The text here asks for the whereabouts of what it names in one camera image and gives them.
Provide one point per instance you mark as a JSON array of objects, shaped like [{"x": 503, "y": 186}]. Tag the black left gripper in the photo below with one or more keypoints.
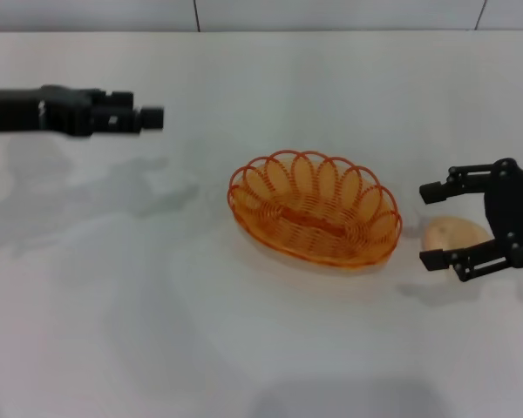
[{"x": 17, "y": 111}]

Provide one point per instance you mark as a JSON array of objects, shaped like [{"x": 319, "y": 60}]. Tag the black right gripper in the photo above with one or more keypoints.
[{"x": 516, "y": 209}]

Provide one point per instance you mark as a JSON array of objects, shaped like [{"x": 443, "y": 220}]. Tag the round beige bread bun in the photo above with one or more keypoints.
[{"x": 455, "y": 233}]

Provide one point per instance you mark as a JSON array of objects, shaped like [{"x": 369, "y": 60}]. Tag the orange woven plastic basket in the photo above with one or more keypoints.
[{"x": 314, "y": 217}]

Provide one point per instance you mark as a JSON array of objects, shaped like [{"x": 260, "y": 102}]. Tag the white tablecloth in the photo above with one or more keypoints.
[{"x": 200, "y": 339}]

